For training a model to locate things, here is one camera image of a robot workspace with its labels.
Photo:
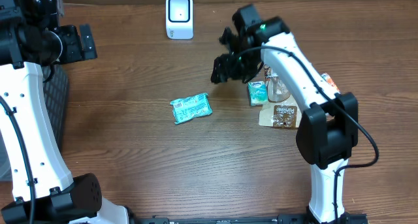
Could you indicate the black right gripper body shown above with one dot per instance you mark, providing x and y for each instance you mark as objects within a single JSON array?
[{"x": 243, "y": 67}]

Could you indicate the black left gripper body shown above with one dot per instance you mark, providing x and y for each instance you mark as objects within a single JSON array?
[{"x": 87, "y": 42}]

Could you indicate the teal white tissue pack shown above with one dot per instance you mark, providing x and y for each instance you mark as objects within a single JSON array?
[{"x": 257, "y": 93}]

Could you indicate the brown white snack pouch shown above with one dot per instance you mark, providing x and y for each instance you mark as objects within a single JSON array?
[{"x": 281, "y": 109}]

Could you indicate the light green wet wipes pack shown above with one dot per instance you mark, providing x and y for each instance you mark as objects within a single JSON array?
[{"x": 188, "y": 108}]

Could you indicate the orange tissue pack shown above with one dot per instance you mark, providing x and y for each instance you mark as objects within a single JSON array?
[{"x": 329, "y": 80}]

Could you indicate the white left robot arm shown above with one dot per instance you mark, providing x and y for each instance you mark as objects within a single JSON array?
[{"x": 44, "y": 189}]

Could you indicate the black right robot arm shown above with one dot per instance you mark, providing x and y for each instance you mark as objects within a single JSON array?
[{"x": 328, "y": 129}]

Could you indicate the white barcode scanner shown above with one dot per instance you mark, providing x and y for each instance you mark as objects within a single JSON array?
[{"x": 179, "y": 19}]

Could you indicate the grey plastic mesh basket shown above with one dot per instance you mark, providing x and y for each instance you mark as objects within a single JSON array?
[{"x": 56, "y": 93}]

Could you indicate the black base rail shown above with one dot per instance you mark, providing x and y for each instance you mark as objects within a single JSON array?
[{"x": 280, "y": 219}]

